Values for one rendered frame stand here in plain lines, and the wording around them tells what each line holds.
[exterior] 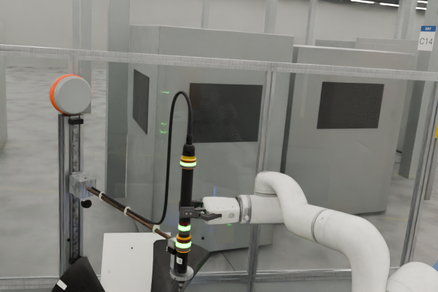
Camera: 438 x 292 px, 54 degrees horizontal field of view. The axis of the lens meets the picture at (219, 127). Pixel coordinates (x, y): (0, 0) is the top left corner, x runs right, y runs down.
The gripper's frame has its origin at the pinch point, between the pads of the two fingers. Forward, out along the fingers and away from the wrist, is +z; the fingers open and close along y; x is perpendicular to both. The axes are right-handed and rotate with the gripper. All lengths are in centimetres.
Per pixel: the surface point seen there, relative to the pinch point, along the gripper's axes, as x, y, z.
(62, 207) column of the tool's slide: -24, 56, 44
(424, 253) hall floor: -164, 262, -295
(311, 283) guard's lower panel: -71, 70, -76
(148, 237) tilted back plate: -30, 42, 9
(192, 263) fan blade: -24.6, 12.0, -4.7
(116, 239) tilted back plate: -31, 42, 22
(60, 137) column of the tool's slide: 6, 57, 45
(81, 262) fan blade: -23.3, 12.1, 30.6
